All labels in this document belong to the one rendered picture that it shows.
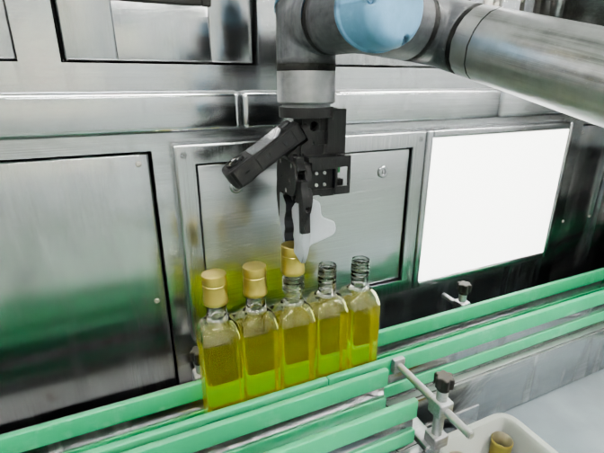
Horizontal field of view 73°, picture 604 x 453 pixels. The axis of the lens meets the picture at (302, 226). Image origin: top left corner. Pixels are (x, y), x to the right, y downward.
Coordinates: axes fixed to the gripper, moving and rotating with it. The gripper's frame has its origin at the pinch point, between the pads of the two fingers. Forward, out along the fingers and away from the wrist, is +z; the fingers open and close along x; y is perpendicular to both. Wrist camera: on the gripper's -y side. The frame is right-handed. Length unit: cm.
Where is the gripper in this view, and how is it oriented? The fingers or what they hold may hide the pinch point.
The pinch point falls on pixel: (292, 250)
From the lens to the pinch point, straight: 59.6
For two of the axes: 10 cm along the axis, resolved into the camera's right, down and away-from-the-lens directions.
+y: 9.2, -1.3, 3.7
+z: 0.0, 9.4, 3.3
